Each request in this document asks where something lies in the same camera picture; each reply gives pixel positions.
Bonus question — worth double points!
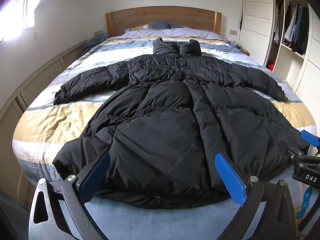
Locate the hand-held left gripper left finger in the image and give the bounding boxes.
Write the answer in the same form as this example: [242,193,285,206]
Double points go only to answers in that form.
[29,152,112,240]

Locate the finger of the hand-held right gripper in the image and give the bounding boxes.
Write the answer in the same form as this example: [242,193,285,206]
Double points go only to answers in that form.
[286,146,320,172]
[300,130,320,147]

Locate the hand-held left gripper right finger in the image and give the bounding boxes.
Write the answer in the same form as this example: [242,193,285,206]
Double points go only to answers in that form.
[214,152,298,240]

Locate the black puffer coat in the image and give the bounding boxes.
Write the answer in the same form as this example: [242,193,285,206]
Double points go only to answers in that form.
[52,37,310,203]

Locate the row of hanging clothes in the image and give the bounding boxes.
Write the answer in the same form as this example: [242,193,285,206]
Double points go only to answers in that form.
[284,1,310,55]

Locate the hanging light clothes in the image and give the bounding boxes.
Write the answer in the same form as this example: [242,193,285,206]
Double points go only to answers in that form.
[273,4,284,43]

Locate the blue knobbly plastic object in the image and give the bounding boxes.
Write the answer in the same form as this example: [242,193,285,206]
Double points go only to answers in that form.
[297,187,313,219]

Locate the light blue bed sheet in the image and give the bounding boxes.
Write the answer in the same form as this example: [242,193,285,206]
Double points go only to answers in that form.
[84,177,304,240]

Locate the bed with striped duvet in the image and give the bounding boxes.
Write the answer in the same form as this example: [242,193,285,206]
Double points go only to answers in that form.
[12,28,317,195]

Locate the wooden nightstand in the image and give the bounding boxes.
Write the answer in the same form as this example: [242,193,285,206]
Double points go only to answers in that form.
[235,45,250,57]

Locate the white wardrobe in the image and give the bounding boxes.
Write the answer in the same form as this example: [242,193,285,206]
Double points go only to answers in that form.
[239,0,320,93]

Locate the blue-grey crumpled cloth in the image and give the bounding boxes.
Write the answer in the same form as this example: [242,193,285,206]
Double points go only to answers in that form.
[84,33,112,53]

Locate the striped pillows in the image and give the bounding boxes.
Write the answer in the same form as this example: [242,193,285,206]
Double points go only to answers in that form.
[124,21,171,33]

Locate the wooden headboard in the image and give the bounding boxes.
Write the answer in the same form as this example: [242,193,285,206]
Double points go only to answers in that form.
[105,6,222,37]

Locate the bright window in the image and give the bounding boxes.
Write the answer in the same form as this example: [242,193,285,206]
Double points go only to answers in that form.
[0,0,57,43]

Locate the low beige wall cabinet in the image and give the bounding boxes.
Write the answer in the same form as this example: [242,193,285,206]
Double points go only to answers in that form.
[0,40,88,210]

